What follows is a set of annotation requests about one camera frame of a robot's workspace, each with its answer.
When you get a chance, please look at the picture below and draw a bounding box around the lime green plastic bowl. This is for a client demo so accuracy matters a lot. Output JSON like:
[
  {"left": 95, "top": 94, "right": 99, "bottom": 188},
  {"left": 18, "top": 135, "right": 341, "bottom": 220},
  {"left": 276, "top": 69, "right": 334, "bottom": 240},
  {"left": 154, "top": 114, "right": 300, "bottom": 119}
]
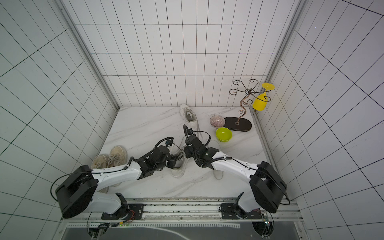
[{"left": 216, "top": 127, "right": 233, "bottom": 143}]

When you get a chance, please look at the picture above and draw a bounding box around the aluminium rail frame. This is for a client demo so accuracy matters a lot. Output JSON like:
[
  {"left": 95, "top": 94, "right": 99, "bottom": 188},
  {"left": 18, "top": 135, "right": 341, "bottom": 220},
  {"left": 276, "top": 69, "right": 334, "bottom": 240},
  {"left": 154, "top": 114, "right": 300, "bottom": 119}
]
[{"left": 62, "top": 198, "right": 304, "bottom": 229}]

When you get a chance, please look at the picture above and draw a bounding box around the beige shoe near wall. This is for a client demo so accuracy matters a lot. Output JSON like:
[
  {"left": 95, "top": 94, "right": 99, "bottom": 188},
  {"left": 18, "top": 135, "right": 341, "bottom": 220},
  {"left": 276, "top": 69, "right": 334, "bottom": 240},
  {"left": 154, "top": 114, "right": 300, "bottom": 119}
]
[{"left": 90, "top": 153, "right": 110, "bottom": 193}]

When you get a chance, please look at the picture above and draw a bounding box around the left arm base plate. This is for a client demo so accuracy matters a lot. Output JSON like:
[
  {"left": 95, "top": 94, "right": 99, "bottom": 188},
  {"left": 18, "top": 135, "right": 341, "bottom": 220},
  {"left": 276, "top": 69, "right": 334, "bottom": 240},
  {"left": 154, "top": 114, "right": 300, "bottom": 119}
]
[{"left": 101, "top": 204, "right": 145, "bottom": 221}]

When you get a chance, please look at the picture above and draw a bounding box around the pink marbled bowl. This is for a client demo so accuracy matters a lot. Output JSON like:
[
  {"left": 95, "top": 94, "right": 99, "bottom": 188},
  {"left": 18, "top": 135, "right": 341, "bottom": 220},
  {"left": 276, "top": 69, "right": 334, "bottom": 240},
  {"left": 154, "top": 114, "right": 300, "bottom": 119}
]
[{"left": 210, "top": 115, "right": 226, "bottom": 129}]

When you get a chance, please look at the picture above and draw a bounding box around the black oval stand base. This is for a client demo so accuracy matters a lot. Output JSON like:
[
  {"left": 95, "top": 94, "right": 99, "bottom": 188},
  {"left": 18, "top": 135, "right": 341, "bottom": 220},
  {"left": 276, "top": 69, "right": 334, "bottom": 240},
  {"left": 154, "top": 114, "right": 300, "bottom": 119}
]
[{"left": 224, "top": 117, "right": 252, "bottom": 132}]

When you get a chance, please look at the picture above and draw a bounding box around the curly metal cup stand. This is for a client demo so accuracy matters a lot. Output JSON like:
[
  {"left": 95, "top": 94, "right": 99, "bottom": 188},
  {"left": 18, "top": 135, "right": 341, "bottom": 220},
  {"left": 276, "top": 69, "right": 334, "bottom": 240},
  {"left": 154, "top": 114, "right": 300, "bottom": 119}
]
[{"left": 229, "top": 79, "right": 265, "bottom": 118}]

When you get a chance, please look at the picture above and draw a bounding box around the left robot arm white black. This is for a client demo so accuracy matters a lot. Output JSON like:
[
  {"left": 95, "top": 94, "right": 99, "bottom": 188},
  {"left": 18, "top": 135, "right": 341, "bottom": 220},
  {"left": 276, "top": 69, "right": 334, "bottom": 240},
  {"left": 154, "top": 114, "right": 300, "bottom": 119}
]
[{"left": 50, "top": 137, "right": 184, "bottom": 219}]

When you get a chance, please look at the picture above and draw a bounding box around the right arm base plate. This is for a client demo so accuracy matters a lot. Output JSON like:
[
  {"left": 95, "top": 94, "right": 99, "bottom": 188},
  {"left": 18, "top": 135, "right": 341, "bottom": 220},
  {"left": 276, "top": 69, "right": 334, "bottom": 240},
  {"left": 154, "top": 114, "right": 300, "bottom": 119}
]
[{"left": 219, "top": 203, "right": 263, "bottom": 220}]

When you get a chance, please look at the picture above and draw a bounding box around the yellow plastic goblet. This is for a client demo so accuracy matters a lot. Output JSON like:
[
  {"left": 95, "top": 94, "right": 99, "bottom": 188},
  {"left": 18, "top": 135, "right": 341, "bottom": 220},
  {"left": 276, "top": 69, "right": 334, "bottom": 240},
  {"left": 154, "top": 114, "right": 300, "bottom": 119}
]
[{"left": 253, "top": 83, "right": 275, "bottom": 111}]

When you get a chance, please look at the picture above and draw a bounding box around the white shoe insole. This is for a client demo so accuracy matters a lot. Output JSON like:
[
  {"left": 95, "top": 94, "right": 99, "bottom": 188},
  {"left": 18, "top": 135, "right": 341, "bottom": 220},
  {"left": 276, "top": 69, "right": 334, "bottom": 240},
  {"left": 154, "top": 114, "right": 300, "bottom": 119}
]
[{"left": 213, "top": 170, "right": 224, "bottom": 180}]

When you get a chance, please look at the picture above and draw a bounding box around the white sneaker with laces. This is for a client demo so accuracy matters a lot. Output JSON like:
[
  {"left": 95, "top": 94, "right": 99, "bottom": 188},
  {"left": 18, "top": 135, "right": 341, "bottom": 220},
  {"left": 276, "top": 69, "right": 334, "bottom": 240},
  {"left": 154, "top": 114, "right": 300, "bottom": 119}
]
[{"left": 179, "top": 104, "right": 201, "bottom": 137}]

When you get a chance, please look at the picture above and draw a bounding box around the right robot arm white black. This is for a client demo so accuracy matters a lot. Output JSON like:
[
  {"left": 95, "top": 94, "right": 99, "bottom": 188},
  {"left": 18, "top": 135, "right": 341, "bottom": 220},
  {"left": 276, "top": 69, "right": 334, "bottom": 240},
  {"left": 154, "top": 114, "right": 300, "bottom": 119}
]
[{"left": 183, "top": 125, "right": 287, "bottom": 216}]

